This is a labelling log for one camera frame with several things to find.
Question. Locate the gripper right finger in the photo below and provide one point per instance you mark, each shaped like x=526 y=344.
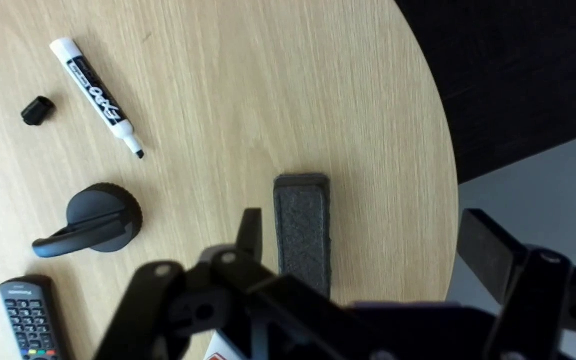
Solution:
x=528 y=300

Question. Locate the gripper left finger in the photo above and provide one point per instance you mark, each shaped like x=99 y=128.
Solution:
x=158 y=300

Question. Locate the black felt duster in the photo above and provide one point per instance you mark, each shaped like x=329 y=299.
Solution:
x=302 y=225

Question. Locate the white red box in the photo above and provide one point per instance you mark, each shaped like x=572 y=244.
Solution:
x=220 y=350

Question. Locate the black remote control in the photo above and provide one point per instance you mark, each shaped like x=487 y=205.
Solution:
x=30 y=320

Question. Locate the white black dry-erase marker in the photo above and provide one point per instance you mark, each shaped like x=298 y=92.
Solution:
x=95 y=95

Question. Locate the black marker cap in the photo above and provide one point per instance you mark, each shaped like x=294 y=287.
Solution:
x=38 y=110

